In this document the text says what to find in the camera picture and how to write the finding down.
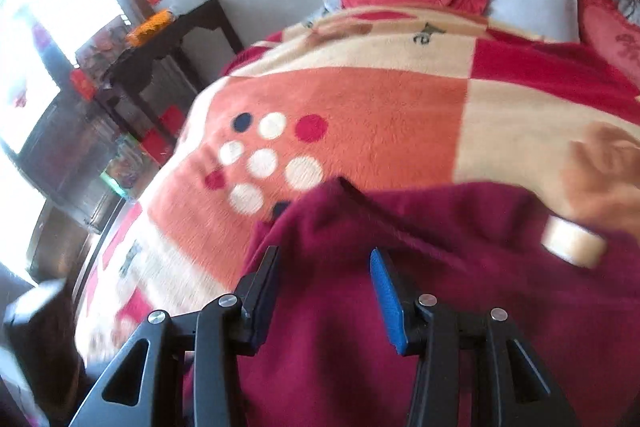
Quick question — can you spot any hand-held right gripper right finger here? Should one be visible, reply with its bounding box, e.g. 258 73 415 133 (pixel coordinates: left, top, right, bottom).
369 248 583 427

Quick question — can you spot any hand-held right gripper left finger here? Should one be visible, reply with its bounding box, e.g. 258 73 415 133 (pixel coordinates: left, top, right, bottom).
67 246 281 427

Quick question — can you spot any maroon knit garment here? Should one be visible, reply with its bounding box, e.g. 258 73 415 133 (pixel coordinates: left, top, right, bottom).
182 177 640 427

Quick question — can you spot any orange cream red printed blanket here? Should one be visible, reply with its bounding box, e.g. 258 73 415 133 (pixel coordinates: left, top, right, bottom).
75 4 640 358

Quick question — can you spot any dark box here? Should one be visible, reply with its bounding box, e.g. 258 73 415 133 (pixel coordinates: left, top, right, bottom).
2 279 86 408

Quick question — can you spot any dark wooden side table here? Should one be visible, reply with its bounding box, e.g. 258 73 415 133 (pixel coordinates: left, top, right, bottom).
97 0 246 152

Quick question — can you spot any orange fluffy item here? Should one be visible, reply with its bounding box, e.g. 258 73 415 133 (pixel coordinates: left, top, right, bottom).
125 9 176 48

